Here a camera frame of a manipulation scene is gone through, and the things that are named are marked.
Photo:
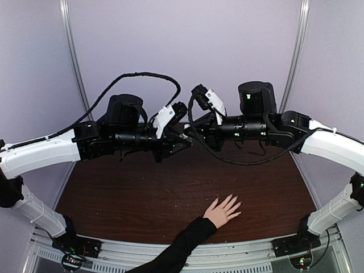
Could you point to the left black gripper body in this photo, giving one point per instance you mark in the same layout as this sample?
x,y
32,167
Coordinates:
x,y
160,152

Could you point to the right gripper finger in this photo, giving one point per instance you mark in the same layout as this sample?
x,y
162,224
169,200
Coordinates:
x,y
202,123
196,136

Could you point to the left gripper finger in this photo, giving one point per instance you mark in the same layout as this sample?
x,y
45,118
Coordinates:
x,y
179,147
173,134

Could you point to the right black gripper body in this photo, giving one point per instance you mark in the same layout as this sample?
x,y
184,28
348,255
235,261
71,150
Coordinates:
x,y
216,141

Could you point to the glitter nail polish bottle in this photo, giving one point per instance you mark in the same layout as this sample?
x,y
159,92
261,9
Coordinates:
x,y
185,134

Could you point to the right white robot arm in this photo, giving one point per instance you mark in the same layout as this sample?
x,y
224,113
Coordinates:
x,y
291,131

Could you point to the black sleeved forearm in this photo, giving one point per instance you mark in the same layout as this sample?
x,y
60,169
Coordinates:
x,y
174,257

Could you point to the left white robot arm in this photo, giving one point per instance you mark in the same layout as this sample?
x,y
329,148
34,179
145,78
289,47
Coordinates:
x,y
124,128

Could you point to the person's bare hand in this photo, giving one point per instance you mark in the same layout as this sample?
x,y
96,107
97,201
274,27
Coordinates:
x,y
220,214

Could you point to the right round circuit board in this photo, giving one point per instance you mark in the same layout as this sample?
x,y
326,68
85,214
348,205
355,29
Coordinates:
x,y
301,262

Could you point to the round circuit board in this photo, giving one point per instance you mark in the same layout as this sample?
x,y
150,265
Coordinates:
x,y
72,262
301,262

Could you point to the left round circuit board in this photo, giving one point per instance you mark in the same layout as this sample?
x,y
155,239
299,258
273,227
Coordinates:
x,y
72,262

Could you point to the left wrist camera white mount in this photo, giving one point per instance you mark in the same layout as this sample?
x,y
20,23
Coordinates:
x,y
161,120

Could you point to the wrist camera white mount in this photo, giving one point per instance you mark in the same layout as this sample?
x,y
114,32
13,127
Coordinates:
x,y
161,120
208,100

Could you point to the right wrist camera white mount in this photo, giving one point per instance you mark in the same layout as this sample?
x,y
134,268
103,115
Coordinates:
x,y
208,100

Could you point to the aluminium front rail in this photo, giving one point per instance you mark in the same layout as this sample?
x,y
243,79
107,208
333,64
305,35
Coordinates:
x,y
249,256

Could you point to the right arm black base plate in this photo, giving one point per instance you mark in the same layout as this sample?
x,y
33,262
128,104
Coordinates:
x,y
294,244

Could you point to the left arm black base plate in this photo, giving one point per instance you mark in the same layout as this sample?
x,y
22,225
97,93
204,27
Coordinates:
x,y
79,246

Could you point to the left aluminium frame post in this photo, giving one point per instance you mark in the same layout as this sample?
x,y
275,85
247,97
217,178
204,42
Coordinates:
x,y
66,18

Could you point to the aluminium frame post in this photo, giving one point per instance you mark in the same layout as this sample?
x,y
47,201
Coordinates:
x,y
66,18
297,50

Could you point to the right aluminium frame post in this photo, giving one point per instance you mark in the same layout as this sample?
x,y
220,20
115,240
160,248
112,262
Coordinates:
x,y
297,50

